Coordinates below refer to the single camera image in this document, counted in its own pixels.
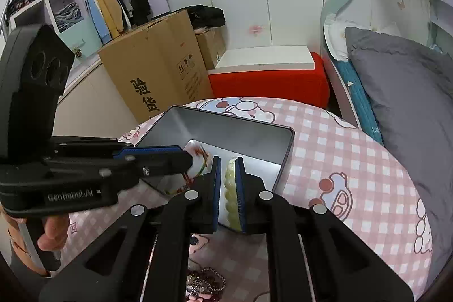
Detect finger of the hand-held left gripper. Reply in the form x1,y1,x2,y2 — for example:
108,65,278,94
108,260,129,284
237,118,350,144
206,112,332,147
46,151,194,190
53,136,185,161

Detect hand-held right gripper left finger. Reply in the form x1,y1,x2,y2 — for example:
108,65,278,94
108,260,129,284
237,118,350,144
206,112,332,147
38,156,222,302

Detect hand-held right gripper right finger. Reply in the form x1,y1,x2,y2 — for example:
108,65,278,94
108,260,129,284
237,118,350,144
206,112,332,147
235,156,414,302

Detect pale green bead bracelet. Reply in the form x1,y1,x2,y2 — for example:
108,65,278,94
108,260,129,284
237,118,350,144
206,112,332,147
221,158,245,230

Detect white patterned bangle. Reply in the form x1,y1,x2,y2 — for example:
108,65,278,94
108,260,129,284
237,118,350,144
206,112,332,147
184,143,217,182

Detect grey metal tin box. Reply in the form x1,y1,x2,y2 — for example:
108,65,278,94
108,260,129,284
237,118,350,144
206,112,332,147
136,106,295,198

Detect silver chain necklace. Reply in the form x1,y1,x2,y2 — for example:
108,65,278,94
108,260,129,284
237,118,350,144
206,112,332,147
198,267,227,293

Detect dark red bead bracelet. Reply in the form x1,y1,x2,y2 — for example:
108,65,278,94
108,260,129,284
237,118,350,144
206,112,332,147
187,268,213,289

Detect person's left hand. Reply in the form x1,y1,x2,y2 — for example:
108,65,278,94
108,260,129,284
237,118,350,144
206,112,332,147
37,215,70,253

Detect folded blue grey clothes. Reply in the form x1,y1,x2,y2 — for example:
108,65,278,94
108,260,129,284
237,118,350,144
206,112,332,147
53,1,82,32

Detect large cardboard box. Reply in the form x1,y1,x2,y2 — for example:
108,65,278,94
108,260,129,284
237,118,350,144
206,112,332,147
98,9,215,124

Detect pink checked tablecloth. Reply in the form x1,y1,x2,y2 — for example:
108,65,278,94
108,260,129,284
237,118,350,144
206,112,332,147
57,97,434,302

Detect red storage ottoman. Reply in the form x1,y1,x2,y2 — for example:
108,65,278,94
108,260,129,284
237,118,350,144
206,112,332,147
208,52,330,108

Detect row of hanging clothes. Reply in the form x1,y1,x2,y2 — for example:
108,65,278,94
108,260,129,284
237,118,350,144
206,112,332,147
75,0,153,46

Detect small cardboard box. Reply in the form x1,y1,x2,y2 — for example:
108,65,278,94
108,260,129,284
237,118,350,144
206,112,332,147
196,29,227,71

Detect white board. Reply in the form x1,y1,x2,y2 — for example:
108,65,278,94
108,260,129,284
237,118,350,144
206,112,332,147
215,45,316,74

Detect black clothing pile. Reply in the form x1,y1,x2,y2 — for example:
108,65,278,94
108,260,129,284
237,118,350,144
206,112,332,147
152,5,226,28

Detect blue bed mat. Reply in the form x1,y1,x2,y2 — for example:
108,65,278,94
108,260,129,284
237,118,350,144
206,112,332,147
336,59,384,147

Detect white pillow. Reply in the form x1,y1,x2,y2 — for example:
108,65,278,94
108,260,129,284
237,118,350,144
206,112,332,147
323,14,369,62

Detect grey duvet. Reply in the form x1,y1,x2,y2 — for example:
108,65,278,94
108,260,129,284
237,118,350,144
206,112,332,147
345,27,453,285

